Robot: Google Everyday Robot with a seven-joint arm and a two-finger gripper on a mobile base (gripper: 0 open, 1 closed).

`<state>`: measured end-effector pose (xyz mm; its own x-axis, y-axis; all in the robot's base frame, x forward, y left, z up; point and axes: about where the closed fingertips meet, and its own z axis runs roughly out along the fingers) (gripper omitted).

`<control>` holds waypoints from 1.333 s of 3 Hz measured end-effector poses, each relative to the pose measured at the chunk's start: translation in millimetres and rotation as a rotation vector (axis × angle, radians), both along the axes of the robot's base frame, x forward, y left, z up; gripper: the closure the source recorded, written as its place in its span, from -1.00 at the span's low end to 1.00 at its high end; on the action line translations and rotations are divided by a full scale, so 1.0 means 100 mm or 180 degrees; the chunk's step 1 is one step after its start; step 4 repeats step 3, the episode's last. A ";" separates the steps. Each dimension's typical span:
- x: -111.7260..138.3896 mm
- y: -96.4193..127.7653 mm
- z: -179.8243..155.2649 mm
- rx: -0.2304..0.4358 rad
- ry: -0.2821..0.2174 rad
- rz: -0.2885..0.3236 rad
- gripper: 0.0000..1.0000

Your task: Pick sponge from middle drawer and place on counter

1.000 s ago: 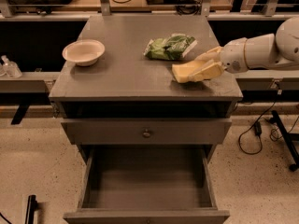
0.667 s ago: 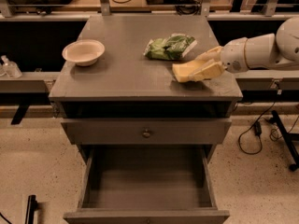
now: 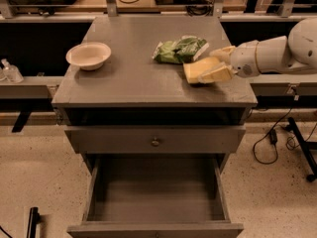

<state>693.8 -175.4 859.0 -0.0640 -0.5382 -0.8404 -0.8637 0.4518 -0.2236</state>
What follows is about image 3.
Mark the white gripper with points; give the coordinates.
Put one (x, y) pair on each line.
(244, 59)

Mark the green and yellow sponge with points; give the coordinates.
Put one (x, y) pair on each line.
(194, 69)

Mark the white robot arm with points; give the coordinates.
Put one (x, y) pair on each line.
(292, 54)

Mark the grey closed top drawer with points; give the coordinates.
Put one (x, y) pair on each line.
(137, 139)

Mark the round metal drawer knob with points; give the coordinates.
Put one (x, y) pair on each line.
(155, 142)

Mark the grey wooden drawer cabinet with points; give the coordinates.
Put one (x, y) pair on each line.
(131, 89)

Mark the grey open middle drawer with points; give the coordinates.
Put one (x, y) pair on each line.
(156, 197)

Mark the green chip bag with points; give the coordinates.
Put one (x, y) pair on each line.
(185, 50)

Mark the black stand leg right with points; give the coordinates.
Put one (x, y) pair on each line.
(306, 147)

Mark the clear sanitizer bottle left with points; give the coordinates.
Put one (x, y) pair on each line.
(12, 72)

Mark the black object bottom left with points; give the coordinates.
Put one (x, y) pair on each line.
(34, 219)

